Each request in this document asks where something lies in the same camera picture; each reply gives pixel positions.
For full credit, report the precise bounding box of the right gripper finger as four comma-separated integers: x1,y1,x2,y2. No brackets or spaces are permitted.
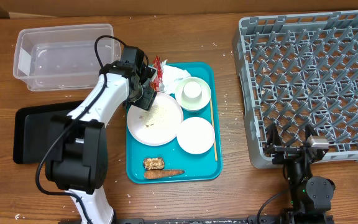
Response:
303,124,319,146
265,123,282,147

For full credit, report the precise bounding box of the red snack wrapper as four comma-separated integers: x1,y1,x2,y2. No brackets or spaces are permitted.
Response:
150,56,164,92

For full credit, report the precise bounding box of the white napkin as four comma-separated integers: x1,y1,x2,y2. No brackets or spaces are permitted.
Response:
160,60,191,95

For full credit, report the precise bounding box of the large white plate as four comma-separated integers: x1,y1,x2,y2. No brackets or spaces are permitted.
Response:
127,92,184,146

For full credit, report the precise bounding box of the white cup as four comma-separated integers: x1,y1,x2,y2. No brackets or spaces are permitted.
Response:
183,81,202,100

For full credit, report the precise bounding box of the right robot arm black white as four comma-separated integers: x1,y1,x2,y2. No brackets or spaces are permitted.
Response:
256,123,336,224

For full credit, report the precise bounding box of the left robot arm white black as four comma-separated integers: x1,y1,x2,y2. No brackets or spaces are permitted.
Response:
39,45,156,223

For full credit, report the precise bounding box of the grey dishwasher rack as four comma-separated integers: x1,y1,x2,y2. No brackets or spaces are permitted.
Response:
232,10,358,169

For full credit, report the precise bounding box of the light green bowl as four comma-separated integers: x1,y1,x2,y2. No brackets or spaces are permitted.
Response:
174,77,211,111

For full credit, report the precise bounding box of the wooden chopstick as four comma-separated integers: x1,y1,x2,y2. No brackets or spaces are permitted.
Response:
209,97,218,162

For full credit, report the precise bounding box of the small pink-rimmed white plate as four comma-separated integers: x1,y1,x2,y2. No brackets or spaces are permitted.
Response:
177,117,214,155

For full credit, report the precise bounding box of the brown food chunk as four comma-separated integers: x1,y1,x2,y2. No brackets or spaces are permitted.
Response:
143,157,165,170

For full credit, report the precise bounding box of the teal serving tray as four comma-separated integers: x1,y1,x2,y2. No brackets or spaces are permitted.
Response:
126,62,223,184

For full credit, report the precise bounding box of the carrot piece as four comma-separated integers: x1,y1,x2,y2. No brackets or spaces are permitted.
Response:
144,170,185,180

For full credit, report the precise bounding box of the clear plastic bin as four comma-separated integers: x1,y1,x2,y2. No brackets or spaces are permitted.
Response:
13,24,114,91

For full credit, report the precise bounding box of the black rectangular tray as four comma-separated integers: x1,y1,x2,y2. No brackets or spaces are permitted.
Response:
12,101,81,164

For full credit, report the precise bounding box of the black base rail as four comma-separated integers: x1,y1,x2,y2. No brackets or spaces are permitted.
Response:
57,215,335,224

